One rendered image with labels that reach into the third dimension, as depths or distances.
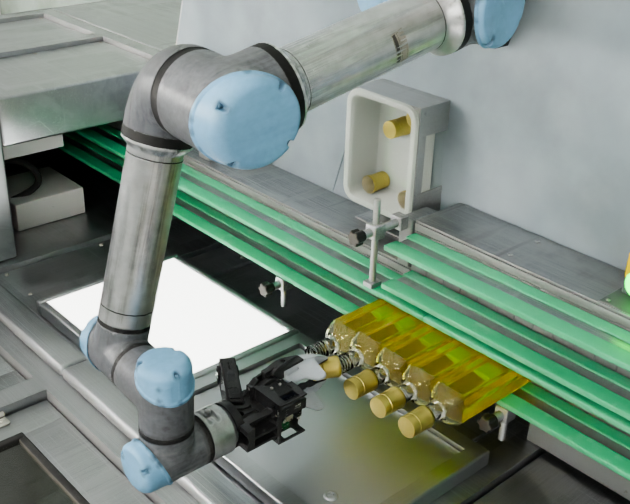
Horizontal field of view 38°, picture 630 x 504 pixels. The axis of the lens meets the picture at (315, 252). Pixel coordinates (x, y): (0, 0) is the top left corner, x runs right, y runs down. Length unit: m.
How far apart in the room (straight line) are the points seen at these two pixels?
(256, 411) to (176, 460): 0.16
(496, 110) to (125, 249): 0.70
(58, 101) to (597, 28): 1.18
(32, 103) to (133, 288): 0.91
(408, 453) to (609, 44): 0.71
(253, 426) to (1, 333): 0.72
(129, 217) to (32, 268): 0.96
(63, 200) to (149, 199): 1.14
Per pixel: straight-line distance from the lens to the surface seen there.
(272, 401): 1.35
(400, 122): 1.71
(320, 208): 1.88
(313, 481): 1.46
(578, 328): 1.40
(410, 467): 1.50
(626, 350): 1.38
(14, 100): 2.08
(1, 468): 1.62
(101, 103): 2.18
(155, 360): 1.22
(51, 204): 2.34
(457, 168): 1.70
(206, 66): 1.10
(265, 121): 1.07
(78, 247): 2.24
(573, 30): 1.51
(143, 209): 1.22
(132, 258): 1.25
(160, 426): 1.24
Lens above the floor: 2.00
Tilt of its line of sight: 37 degrees down
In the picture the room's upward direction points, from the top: 111 degrees counter-clockwise
